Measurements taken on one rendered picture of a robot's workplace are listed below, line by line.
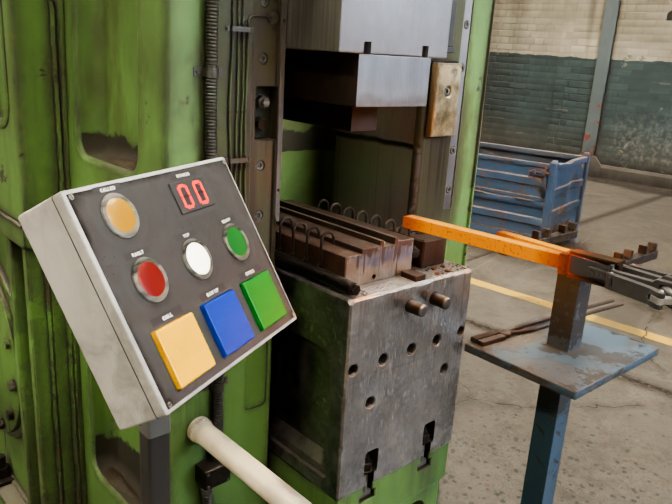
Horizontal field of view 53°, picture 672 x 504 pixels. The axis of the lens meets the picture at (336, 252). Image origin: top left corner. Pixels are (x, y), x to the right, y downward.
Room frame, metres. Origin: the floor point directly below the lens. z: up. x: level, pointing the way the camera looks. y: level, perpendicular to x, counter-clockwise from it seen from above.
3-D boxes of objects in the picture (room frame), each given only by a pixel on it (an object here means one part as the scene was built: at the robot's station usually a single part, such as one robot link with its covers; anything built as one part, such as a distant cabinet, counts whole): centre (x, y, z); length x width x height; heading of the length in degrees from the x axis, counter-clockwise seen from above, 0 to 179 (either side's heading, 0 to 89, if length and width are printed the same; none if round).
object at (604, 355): (1.54, -0.57, 0.70); 0.40 x 0.30 x 0.02; 132
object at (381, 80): (1.49, 0.05, 1.32); 0.42 x 0.20 x 0.10; 43
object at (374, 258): (1.49, 0.05, 0.96); 0.42 x 0.20 x 0.09; 43
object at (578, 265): (1.03, -0.40, 1.06); 0.07 x 0.01 x 0.03; 43
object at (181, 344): (0.76, 0.18, 1.01); 0.07 x 0.05 x 0.07; 158
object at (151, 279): (0.77, 0.22, 1.09); 0.05 x 0.03 x 0.04; 133
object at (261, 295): (0.94, 0.11, 1.01); 0.07 x 0.05 x 0.07; 158
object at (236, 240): (0.96, 0.15, 1.09); 0.05 x 0.03 x 0.04; 133
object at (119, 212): (0.79, 0.26, 1.16); 0.05 x 0.03 x 0.04; 133
